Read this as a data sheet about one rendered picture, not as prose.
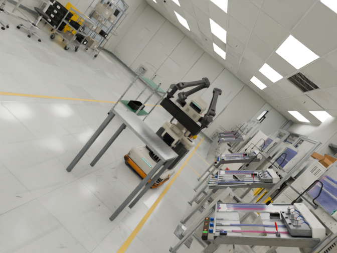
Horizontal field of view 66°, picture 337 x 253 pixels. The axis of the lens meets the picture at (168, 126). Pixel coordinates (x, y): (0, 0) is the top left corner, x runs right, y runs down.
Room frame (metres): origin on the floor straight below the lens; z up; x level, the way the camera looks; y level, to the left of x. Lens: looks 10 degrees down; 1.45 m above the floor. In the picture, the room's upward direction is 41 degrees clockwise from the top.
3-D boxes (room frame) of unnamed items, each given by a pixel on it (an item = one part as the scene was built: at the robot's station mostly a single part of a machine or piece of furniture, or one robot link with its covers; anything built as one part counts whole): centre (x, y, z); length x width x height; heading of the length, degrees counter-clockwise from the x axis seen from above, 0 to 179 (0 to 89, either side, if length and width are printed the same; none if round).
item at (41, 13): (5.40, 3.61, 0.28); 0.54 x 0.52 x 0.57; 106
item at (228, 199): (3.49, -1.62, 0.31); 0.70 x 0.65 x 0.62; 173
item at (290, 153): (3.45, -1.49, 1.52); 0.51 x 0.13 x 0.27; 173
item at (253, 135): (8.16, -2.17, 0.95); 1.36 x 0.82 x 1.90; 83
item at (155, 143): (2.50, 0.11, 0.40); 0.70 x 0.45 x 0.80; 77
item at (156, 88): (5.15, 0.77, 0.55); 0.91 x 0.46 x 1.10; 173
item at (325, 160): (3.52, -1.80, 1.82); 0.68 x 0.30 x 0.20; 173
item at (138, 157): (3.69, -0.17, 0.16); 0.67 x 0.64 x 0.25; 167
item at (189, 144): (3.78, -0.19, 0.59); 0.55 x 0.34 x 0.83; 77
